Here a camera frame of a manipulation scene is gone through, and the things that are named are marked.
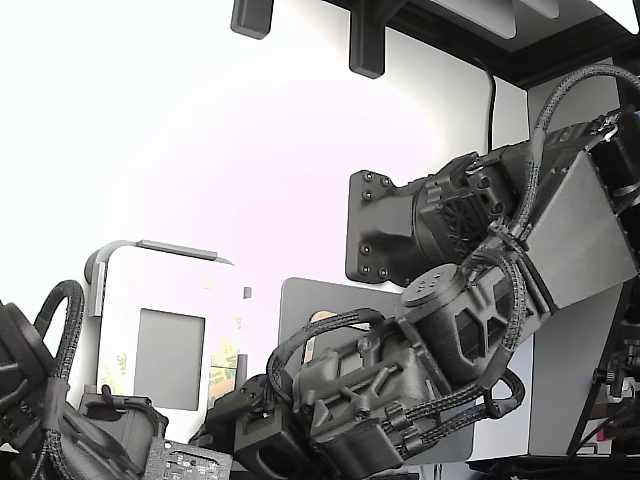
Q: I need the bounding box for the dark gray motor block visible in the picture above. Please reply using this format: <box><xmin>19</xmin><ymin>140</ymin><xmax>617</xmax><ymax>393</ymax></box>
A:
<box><xmin>77</xmin><ymin>384</ymin><xmax>169</xmax><ymax>476</ymax></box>

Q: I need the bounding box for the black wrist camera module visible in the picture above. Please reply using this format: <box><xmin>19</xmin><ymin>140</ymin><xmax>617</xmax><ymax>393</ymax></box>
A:
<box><xmin>204</xmin><ymin>373</ymin><xmax>281</xmax><ymax>417</ymax></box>

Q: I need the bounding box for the thin black cable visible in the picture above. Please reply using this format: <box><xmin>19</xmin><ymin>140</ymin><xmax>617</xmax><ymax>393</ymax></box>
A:
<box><xmin>469</xmin><ymin>52</ymin><xmax>498</xmax><ymax>154</ymax></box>

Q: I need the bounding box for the black round housing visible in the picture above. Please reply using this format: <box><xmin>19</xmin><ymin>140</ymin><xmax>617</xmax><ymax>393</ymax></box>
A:
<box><xmin>0</xmin><ymin>299</ymin><xmax>59</xmax><ymax>451</ymax></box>

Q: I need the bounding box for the short black bracket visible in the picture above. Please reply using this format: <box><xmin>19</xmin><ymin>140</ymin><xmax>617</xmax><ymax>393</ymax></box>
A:
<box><xmin>229</xmin><ymin>0</ymin><xmax>275</xmax><ymax>39</ymax></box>

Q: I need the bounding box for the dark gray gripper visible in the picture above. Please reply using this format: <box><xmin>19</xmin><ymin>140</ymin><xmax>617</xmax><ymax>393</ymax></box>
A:
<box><xmin>188</xmin><ymin>318</ymin><xmax>445</xmax><ymax>480</ymax></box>

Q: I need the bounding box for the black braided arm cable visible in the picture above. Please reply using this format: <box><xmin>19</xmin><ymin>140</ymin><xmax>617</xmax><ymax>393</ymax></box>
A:
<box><xmin>266</xmin><ymin>63</ymin><xmax>640</xmax><ymax>451</ymax></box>

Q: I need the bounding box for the black frame rail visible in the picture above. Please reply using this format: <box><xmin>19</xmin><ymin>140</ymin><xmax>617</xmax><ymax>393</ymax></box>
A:
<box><xmin>324</xmin><ymin>0</ymin><xmax>640</xmax><ymax>89</ymax></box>

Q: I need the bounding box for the long black bracket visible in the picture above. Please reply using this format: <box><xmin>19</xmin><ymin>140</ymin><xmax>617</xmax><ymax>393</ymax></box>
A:
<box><xmin>348</xmin><ymin>0</ymin><xmax>387</xmax><ymax>80</ymax></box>

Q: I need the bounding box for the gray plate with window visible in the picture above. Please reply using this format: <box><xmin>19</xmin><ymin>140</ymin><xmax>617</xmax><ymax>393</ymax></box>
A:
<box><xmin>278</xmin><ymin>276</ymin><xmax>482</xmax><ymax>464</ymax></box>

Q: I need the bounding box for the black tripod stand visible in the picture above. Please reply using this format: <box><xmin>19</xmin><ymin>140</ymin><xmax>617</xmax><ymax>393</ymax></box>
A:
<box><xmin>564</xmin><ymin>314</ymin><xmax>640</xmax><ymax>469</ymax></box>

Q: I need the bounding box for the black perforated plate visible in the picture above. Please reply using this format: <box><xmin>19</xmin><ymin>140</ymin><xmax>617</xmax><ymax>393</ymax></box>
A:
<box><xmin>142</xmin><ymin>437</ymin><xmax>234</xmax><ymax>480</ymax></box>

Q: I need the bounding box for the black braided cable loop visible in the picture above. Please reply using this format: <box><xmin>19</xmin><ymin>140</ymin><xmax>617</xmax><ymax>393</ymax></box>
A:
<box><xmin>32</xmin><ymin>279</ymin><xmax>86</xmax><ymax>480</ymax></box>

